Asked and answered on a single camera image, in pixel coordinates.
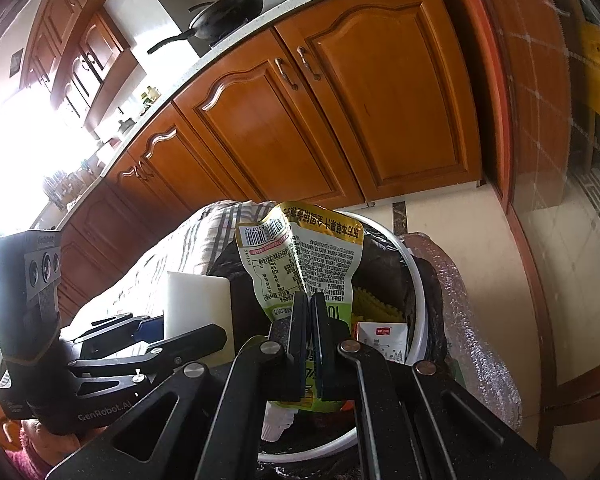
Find wooden wall cabinet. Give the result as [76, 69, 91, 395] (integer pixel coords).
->
[20, 0, 133, 128]

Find person's left hand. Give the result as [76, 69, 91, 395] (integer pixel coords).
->
[20, 417, 83, 463]

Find white foam block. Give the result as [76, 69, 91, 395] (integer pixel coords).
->
[164, 271, 231, 341]

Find black wok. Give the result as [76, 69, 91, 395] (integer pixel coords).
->
[146, 0, 268, 56]

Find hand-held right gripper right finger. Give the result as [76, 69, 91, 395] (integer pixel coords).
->
[310, 291, 566, 480]

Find person's left forearm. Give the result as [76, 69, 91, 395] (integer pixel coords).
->
[2, 447, 51, 480]

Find wooden cabinet door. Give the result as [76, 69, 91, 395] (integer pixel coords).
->
[125, 105, 253, 221]
[172, 45, 366, 211]
[274, 0, 483, 203]

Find white ribbed foam piece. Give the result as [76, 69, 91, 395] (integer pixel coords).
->
[262, 407, 298, 442]

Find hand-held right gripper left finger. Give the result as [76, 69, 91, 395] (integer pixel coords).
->
[45, 290, 313, 480]

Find wooden kitchen base cabinet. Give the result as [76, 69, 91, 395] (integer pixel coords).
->
[55, 0, 483, 321]

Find white trash bin with black bag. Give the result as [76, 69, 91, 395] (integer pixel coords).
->
[215, 215, 523, 480]

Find green yellow juice pouch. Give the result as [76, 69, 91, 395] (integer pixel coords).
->
[235, 201, 366, 413]

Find white red milk carton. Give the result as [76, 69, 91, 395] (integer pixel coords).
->
[352, 321, 410, 366]

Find plaid cloth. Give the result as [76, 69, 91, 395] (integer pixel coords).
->
[72, 200, 278, 341]

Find utensil holder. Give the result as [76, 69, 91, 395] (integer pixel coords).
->
[42, 170, 81, 211]

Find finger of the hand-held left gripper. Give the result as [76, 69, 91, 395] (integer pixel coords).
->
[72, 312, 168, 348]
[67, 323, 228, 378]

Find wood framed glass door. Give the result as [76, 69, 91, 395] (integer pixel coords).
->
[480, 0, 600, 461]

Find white round trash bin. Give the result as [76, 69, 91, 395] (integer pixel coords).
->
[250, 210, 431, 463]

